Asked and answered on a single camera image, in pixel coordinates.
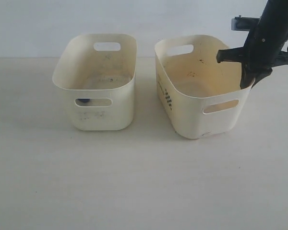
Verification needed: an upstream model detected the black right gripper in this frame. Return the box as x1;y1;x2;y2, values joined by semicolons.
216;23;288;89

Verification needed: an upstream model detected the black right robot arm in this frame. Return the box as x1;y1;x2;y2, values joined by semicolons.
216;0;288;89

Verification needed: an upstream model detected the blue-capped tube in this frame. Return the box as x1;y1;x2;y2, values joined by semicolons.
76;98;90;106

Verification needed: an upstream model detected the cream plastic bin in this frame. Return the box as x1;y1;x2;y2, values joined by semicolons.
155;34;251;139
52;34;137;131

